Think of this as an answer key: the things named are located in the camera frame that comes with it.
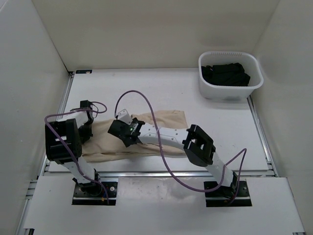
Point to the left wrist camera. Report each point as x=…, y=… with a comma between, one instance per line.
x=86, y=104

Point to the white plastic basket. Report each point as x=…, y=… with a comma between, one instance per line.
x=250, y=65

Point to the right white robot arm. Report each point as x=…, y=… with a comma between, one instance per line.
x=196, y=144

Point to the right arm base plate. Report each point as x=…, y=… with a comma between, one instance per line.
x=223, y=198

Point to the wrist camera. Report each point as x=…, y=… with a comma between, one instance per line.
x=124, y=116
x=86, y=104

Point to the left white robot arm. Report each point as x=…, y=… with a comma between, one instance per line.
x=63, y=135

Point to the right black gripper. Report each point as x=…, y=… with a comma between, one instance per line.
x=126, y=145

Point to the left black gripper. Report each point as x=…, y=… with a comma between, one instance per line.
x=85, y=136

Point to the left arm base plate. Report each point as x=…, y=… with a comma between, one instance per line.
x=95, y=195

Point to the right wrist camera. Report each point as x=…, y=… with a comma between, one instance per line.
x=124, y=116

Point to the beige trousers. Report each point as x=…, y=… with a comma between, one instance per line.
x=104, y=147

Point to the black trousers in basket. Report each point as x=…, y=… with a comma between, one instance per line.
x=226, y=75

